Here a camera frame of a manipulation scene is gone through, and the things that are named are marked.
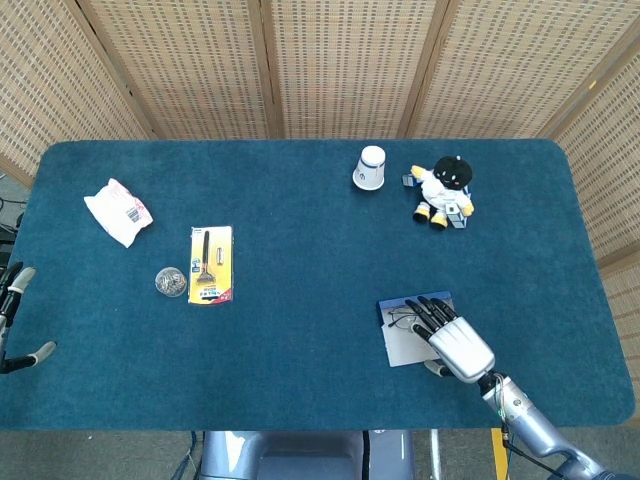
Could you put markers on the yellow razor blister pack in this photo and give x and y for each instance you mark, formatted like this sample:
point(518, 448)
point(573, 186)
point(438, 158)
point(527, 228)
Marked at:
point(222, 280)

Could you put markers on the black-headed plush doll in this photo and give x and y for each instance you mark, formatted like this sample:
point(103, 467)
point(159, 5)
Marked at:
point(442, 192)

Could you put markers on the metal table leg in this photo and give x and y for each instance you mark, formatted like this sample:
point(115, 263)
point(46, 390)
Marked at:
point(436, 455)

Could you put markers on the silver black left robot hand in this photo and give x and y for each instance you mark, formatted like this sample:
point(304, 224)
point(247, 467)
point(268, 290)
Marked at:
point(14, 287)

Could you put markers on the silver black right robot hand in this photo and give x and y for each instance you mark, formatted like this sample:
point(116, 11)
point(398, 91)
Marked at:
point(462, 350)

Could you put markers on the blue glasses case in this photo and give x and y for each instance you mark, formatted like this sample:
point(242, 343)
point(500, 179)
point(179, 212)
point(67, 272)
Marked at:
point(400, 350)

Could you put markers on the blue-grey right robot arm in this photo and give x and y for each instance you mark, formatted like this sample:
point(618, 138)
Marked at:
point(525, 415)

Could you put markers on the small blue white cube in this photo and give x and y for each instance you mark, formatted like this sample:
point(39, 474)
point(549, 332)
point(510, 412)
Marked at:
point(408, 180)
point(456, 219)

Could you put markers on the woven rattan folding screen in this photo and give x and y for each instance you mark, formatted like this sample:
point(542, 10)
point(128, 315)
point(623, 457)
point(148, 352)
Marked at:
point(345, 65)

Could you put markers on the clear round container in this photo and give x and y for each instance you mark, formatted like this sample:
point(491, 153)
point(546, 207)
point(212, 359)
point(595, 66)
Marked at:
point(170, 282)

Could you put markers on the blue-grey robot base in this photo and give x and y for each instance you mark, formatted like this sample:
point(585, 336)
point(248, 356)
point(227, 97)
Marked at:
point(300, 457)

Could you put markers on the blue table mat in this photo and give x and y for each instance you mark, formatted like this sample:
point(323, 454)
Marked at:
point(300, 390)

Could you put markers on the black-rimmed eyeglasses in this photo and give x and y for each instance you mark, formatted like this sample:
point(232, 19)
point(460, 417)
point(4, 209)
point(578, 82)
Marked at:
point(400, 314)

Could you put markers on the white pink snack packet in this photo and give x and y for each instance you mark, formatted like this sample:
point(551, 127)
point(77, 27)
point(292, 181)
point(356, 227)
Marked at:
point(117, 212)

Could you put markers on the white paper cup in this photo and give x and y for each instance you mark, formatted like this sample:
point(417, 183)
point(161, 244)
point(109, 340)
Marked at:
point(369, 172)

